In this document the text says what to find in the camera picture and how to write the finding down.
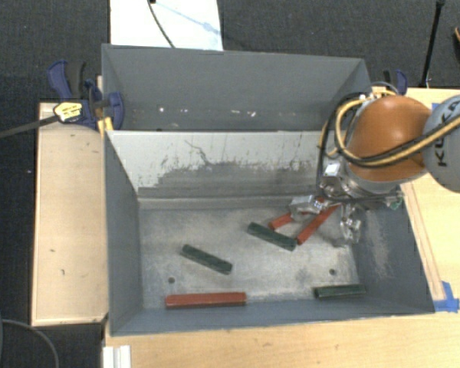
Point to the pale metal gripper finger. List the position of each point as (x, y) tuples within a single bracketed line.
[(350, 226), (304, 204)]

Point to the red-brown flat block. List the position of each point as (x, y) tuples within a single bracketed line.
[(205, 299), (315, 226), (281, 221)]

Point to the dark green flat block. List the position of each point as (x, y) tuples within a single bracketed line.
[(339, 291), (272, 237), (206, 259)]

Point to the grey metal bin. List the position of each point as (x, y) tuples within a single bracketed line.
[(253, 267)]

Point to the pale wood flat board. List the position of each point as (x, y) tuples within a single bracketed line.
[(69, 224)]

